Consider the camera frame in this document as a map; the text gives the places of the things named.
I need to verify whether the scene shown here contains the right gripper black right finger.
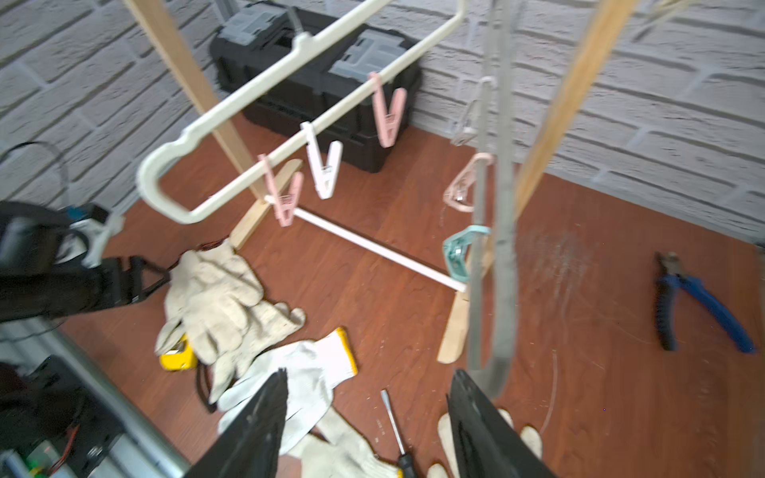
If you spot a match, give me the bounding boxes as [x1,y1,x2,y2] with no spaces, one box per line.
[447,370,554,477]

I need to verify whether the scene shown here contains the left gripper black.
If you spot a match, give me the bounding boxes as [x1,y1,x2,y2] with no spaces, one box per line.
[1,201,171,323]

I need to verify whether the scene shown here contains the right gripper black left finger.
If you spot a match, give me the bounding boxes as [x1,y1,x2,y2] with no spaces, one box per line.
[185,368,288,478]

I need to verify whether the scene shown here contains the white plastic clip hanger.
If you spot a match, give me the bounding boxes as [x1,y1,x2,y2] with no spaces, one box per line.
[137,1,467,224]

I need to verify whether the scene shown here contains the wooden drying rack frame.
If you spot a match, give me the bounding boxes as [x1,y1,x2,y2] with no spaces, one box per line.
[122,0,641,366]

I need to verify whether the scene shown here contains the grey plastic clip hanger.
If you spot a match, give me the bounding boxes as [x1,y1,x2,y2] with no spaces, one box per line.
[467,1,526,398]

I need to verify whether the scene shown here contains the teal clothes clip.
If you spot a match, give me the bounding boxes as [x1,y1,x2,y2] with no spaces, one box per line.
[442,224,491,283]

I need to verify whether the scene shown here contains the pink clothes clip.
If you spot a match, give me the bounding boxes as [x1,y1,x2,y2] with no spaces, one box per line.
[369,72,408,149]
[258,155,304,227]

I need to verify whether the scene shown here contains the pink clip on grey hanger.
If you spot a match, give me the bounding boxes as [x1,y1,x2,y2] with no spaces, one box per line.
[443,153,496,213]

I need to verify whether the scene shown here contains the white clothes clip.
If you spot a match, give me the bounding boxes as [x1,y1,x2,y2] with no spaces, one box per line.
[300,121,344,200]

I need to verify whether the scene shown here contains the white glove red cuff right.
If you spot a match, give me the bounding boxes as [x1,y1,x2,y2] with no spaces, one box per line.
[426,408,543,478]

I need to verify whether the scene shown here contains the yellow black screwdriver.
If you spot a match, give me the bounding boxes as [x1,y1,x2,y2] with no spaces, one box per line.
[381,390,420,478]

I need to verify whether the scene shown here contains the white glove yellow cuff lower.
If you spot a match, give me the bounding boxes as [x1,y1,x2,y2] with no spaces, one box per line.
[287,408,404,478]

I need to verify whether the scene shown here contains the white glove yellow cuff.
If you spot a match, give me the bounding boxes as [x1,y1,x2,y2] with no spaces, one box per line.
[217,328,358,454]
[287,408,404,478]

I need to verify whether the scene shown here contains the white glove yellow cuff centre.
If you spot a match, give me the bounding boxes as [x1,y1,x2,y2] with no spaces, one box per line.
[217,328,358,454]

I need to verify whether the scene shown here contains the yellow tape measure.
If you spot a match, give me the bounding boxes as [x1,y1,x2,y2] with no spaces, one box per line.
[159,335,198,372]

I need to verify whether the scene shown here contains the black plastic toolbox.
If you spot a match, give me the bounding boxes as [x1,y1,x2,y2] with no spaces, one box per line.
[209,1,416,173]

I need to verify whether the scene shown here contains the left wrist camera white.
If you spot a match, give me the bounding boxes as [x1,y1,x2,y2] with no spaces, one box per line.
[55,203,125,269]

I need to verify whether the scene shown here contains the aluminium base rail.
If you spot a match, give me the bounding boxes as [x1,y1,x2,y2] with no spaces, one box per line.
[1,319,190,477]

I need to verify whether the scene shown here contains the blue handled pliers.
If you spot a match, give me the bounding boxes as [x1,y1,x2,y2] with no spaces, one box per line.
[653,251,757,355]

